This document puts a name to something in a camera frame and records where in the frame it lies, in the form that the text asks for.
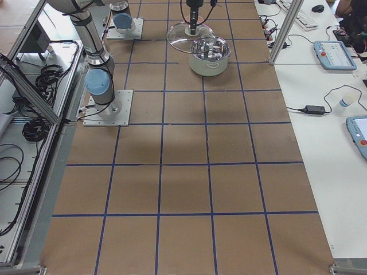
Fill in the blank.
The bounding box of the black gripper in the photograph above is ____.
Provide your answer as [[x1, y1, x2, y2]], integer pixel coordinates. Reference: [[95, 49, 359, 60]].
[[186, 0, 204, 32]]

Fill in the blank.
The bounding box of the blue teach pendant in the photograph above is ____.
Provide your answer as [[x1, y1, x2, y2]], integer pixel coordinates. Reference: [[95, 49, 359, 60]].
[[313, 41, 357, 70], [346, 115, 367, 160]]

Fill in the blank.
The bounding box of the white keyboard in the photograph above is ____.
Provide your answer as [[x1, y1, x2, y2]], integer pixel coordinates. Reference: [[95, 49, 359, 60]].
[[276, 0, 319, 31]]

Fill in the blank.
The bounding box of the pale green electric pot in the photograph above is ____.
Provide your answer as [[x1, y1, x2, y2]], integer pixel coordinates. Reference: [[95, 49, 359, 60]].
[[189, 36, 231, 77]]

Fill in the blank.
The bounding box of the glass pot lid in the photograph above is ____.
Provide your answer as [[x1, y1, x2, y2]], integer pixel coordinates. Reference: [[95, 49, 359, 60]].
[[166, 22, 216, 54]]

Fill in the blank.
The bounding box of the paper cup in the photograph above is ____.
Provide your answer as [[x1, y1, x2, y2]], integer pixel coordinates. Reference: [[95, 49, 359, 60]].
[[339, 92, 358, 108]]

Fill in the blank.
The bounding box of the black cable bundle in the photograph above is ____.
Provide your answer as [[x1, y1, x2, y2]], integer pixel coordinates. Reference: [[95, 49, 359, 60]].
[[22, 116, 51, 143]]

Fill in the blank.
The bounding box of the black laptop power brick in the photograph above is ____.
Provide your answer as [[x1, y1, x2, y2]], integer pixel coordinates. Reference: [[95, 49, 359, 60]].
[[298, 105, 326, 115]]

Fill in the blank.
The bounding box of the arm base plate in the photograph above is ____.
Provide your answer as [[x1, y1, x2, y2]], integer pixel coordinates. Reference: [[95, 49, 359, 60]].
[[83, 90, 133, 127], [107, 16, 144, 40]]

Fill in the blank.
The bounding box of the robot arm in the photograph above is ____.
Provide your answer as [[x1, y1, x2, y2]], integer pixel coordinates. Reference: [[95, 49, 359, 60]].
[[110, 1, 135, 33], [47, 1, 135, 115]]

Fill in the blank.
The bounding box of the black computer mouse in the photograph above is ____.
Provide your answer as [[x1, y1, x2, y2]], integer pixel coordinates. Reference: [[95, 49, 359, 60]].
[[311, 5, 325, 13]]

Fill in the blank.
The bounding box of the aluminium frame post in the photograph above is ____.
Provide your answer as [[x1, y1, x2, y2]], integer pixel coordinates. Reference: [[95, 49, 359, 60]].
[[268, 0, 304, 65]]

